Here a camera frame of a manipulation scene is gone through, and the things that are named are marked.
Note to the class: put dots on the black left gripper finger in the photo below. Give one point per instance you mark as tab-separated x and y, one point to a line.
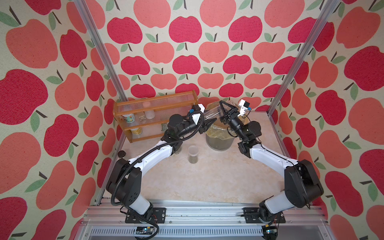
199	107
207	124

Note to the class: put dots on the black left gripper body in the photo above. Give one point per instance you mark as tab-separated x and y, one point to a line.
201	128

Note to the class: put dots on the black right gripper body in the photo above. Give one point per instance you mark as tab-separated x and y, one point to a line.
229	115

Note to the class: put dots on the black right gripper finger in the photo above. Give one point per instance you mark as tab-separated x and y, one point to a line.
232	110
226	111

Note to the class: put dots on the clear plastic jar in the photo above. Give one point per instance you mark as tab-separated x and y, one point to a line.
215	112

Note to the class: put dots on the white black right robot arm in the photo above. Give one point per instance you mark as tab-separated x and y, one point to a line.
301	182

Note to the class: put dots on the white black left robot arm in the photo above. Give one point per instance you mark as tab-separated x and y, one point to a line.
126	178

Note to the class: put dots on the second jar behind left arm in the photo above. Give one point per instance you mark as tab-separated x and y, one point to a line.
178	150

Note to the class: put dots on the clear jar with mung beans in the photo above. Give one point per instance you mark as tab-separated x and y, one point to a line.
193	154

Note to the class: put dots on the yellow plastic bin liner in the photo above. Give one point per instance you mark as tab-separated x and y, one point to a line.
218	124

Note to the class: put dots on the metal mesh trash bin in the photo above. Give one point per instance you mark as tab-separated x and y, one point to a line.
219	139

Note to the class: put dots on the packet on lower shelf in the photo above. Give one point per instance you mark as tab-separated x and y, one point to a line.
164	127

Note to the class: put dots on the white bottle on shelf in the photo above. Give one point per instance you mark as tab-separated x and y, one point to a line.
150	114

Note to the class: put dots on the wooden spice rack shelf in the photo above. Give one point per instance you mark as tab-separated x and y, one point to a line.
164	107

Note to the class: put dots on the yellow container lower shelf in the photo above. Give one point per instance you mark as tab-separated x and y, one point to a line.
136	131

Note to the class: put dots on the green label cup on shelf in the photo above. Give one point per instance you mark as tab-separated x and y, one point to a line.
129	118

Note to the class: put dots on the small black lid spice jar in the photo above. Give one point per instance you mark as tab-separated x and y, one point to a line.
121	154

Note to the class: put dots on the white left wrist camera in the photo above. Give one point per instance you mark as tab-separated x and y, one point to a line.
194	116

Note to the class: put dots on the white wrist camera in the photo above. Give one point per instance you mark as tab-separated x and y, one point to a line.
194	116
244	107

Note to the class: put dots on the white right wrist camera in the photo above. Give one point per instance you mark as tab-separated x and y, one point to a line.
244	107

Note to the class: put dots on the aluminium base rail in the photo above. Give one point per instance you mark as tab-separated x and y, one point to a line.
180	220

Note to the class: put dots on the right aluminium frame post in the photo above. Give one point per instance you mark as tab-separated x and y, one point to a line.
326	12

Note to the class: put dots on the aluminium frame post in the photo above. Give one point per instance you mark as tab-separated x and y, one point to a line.
326	12
90	24

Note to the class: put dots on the left aluminium frame post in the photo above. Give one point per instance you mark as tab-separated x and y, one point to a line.
90	24

